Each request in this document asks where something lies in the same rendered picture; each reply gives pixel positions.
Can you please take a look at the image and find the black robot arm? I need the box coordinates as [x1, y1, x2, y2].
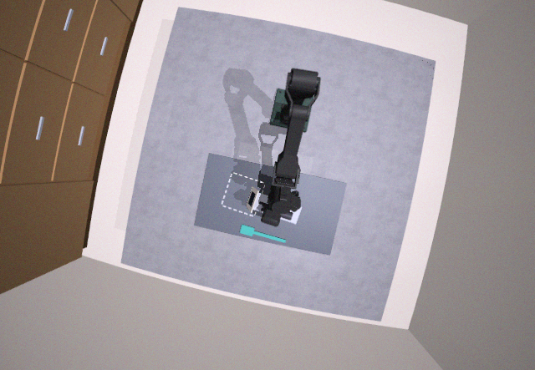
[272, 68, 321, 215]

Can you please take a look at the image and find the turquoise flat trowel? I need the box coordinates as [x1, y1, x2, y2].
[239, 224, 286, 243]

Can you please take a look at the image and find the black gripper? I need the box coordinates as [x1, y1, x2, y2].
[261, 185, 281, 226]

